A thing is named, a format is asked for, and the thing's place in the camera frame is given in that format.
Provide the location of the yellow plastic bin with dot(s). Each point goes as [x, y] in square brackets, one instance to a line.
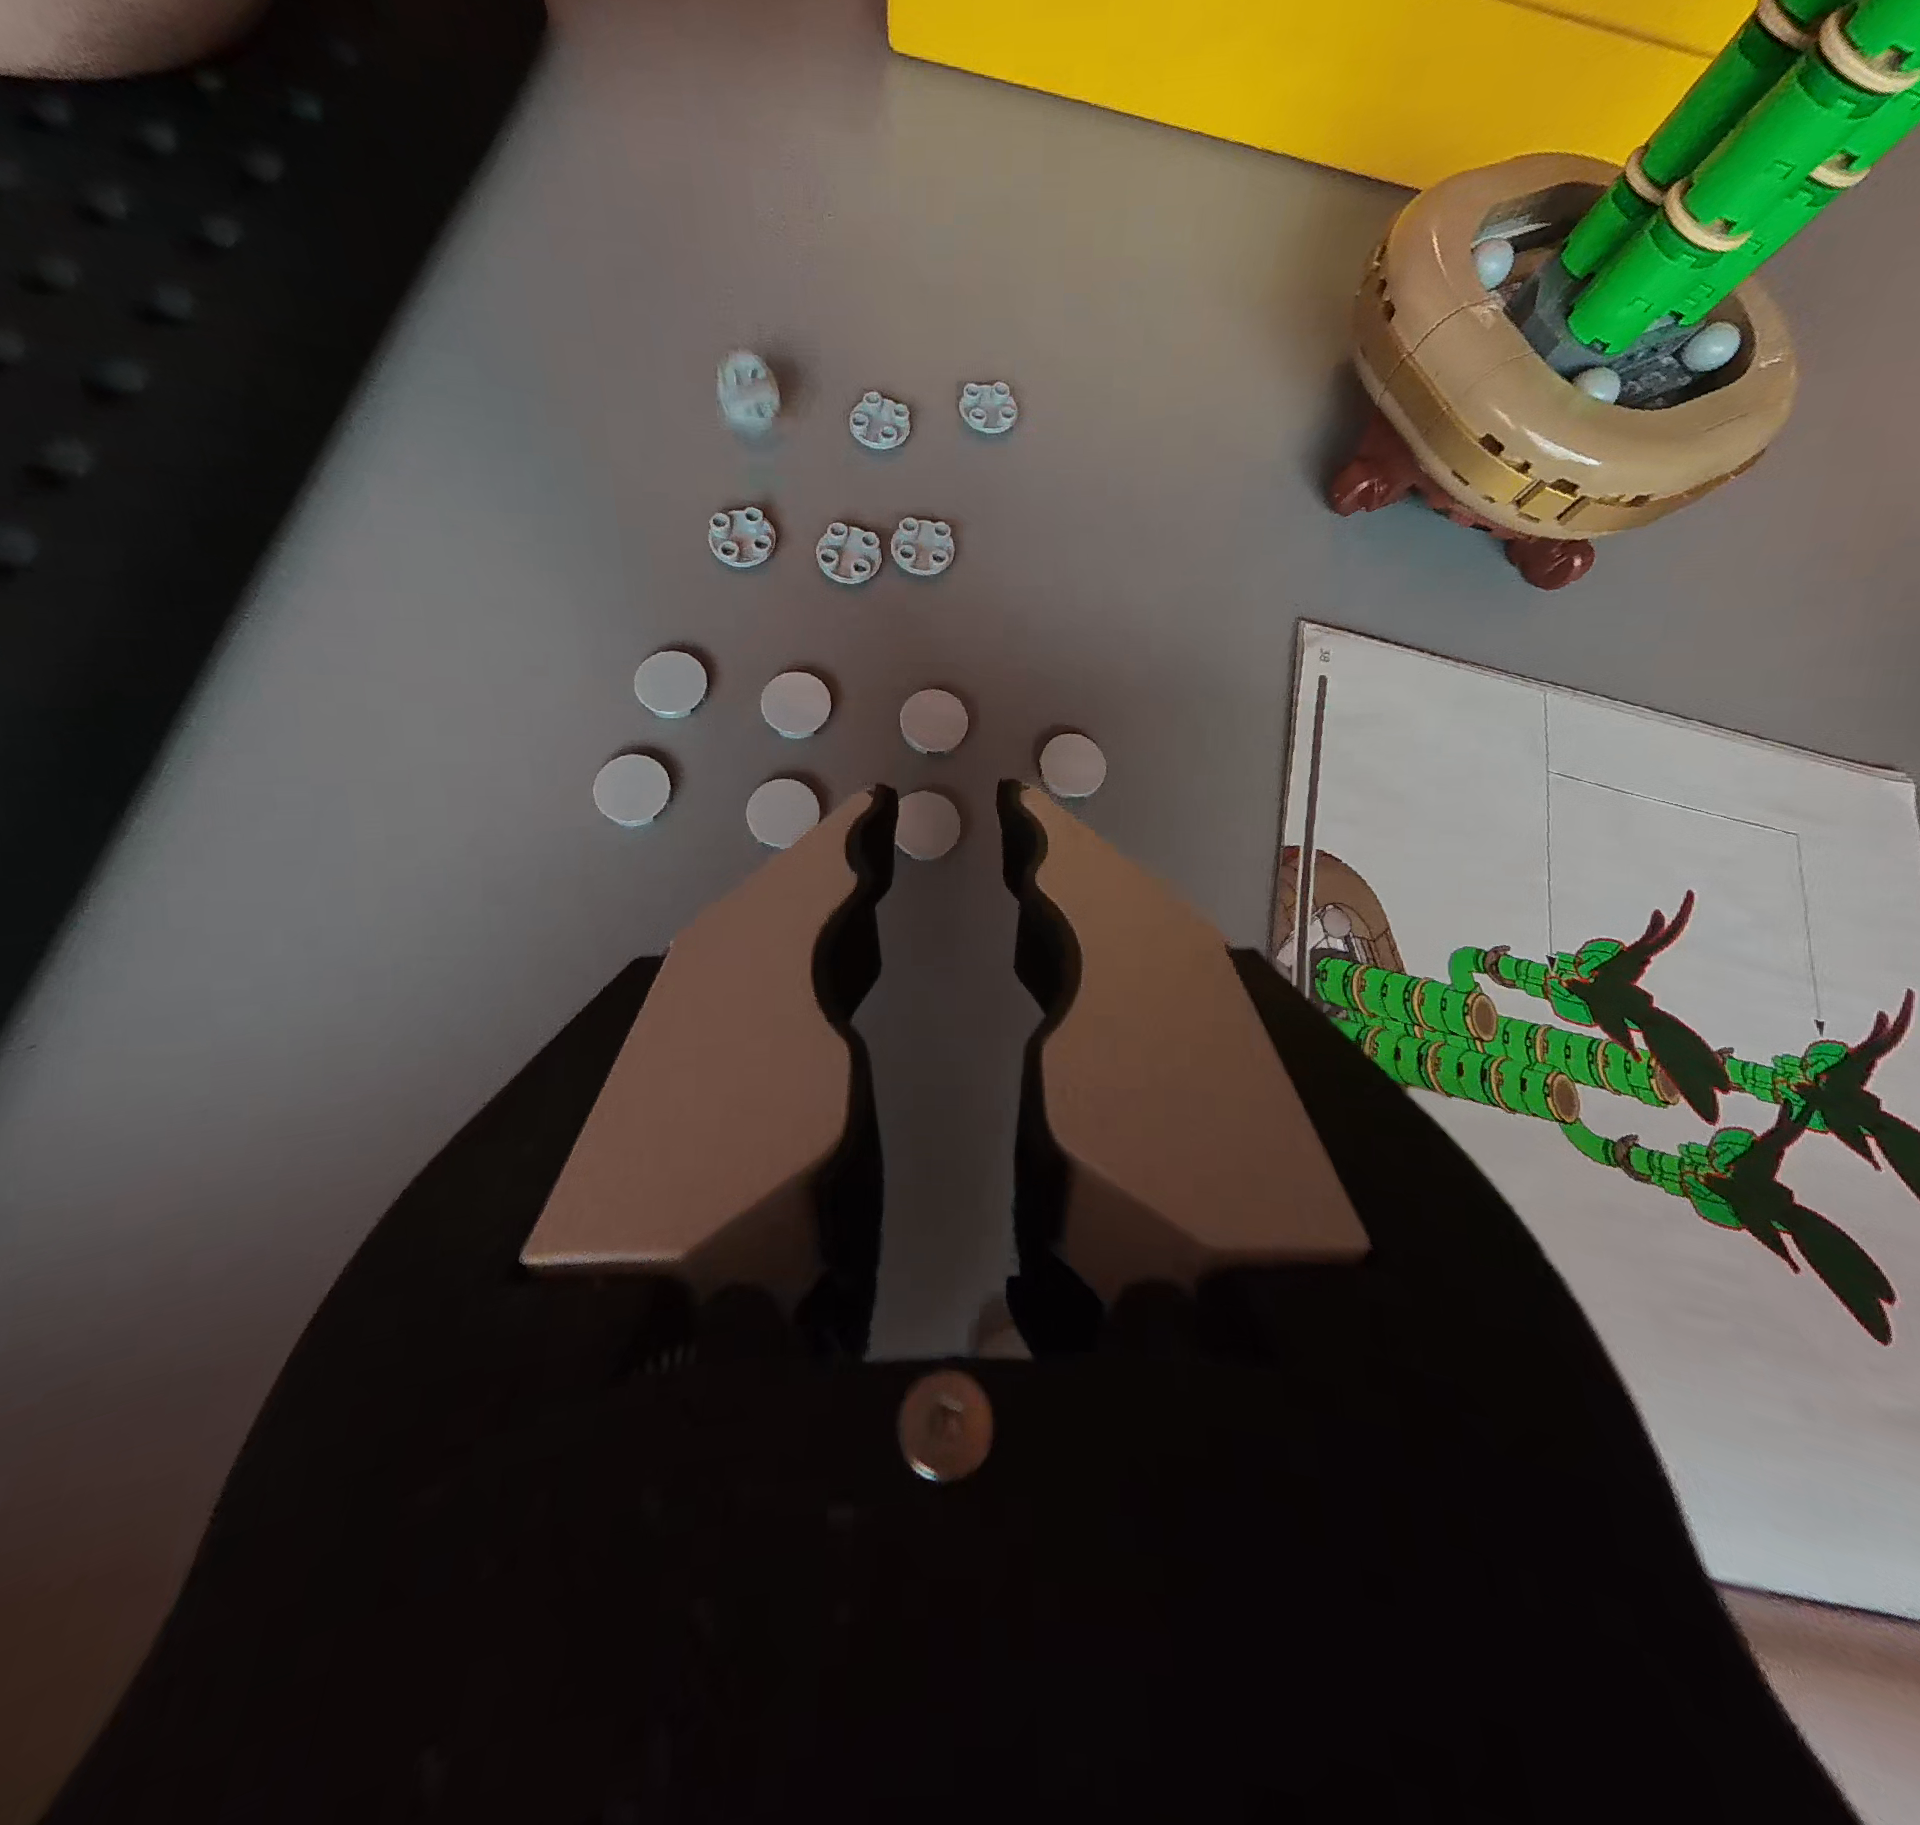
[1201, 24]

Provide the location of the black studded mat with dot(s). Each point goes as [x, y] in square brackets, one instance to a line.
[180, 356]

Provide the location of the lego instruction booklet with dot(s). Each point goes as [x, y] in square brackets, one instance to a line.
[1576, 866]

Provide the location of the group of studded round plates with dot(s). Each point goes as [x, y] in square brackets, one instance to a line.
[847, 551]

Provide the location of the lego bamboo plant in pot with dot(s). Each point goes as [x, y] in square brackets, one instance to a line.
[1515, 416]

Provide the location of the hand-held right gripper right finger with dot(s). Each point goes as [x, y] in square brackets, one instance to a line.
[1185, 1106]

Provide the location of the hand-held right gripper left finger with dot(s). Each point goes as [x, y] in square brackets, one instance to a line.
[705, 1106]

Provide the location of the group of smooth round tiles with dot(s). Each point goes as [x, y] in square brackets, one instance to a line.
[796, 703]

